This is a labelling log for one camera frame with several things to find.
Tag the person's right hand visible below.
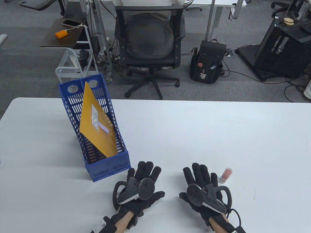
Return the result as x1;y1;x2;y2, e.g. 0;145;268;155
179;163;230;220

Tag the person's left hand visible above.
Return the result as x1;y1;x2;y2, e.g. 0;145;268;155
119;161;165;217

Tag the pink glue stick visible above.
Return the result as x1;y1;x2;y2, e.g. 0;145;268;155
219;167;233;184

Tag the orange L-shaped folder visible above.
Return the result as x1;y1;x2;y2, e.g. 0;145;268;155
79;81;118;158

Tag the person's right forearm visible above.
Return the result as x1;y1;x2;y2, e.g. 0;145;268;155
209;216;230;232

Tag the person's left forearm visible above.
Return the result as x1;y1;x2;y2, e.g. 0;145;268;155
114;211;134;230

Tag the black and white hand controller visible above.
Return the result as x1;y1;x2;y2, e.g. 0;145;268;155
112;177;153;211
187;184;232;214

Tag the blue plastic file rack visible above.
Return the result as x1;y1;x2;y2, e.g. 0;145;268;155
59;74;131;182

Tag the white paper label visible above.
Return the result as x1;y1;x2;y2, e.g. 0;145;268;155
91;105;99;133

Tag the black mesh office chair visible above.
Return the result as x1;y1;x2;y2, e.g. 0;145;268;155
115;5;186;100

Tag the black backpack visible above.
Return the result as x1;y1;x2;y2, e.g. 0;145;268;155
190;39;227;84

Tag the white rolling cart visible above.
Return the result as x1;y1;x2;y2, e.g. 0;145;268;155
55;48;99;84

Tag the black handheld device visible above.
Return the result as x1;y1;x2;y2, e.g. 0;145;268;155
79;49;90;69

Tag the black equipment stand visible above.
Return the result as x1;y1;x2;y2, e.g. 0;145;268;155
237;13;311;82

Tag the white desk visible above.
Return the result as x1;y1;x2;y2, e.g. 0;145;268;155
187;0;246;42

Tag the brown side table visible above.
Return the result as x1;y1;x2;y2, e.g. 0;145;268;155
40;18;89;48

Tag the white smartphone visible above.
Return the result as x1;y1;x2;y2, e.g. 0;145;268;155
62;19;82;27

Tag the black swivel chair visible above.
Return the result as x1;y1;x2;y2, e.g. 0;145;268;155
271;0;308;18

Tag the dark grey chair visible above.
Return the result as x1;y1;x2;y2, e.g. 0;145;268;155
19;0;65;16

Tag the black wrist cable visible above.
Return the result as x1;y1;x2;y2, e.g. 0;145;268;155
227;209;241;227

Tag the grey metal desk frame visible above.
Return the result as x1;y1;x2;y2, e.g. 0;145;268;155
66;0;114;83

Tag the white charging cable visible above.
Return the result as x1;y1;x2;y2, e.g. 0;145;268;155
66;24;88;32

